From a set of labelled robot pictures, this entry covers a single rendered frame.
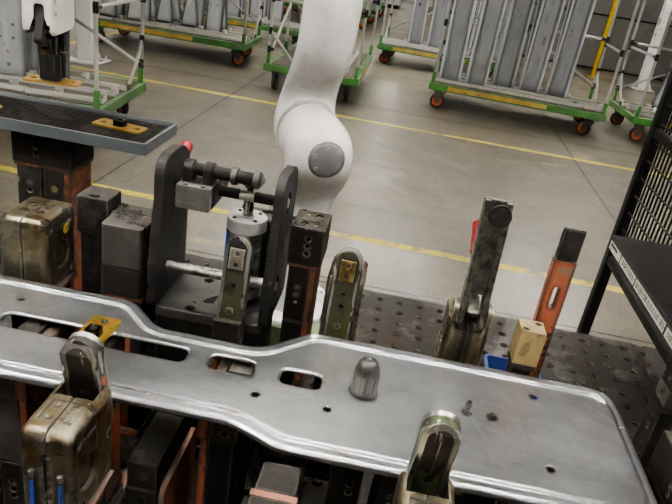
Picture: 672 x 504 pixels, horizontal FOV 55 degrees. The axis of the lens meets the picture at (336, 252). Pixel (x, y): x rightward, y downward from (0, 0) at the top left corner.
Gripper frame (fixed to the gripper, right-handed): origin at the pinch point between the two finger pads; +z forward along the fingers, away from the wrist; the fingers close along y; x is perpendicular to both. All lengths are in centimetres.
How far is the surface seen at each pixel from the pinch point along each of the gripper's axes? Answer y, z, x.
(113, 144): 10.4, 8.3, 12.0
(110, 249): 22.1, 20.1, 14.5
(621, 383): -7, 55, 117
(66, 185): 5.5, 17.8, 3.2
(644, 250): -5, 22, 110
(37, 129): 8.2, 8.1, 0.1
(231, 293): 28.8, 21.3, 32.5
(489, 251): 32, 9, 66
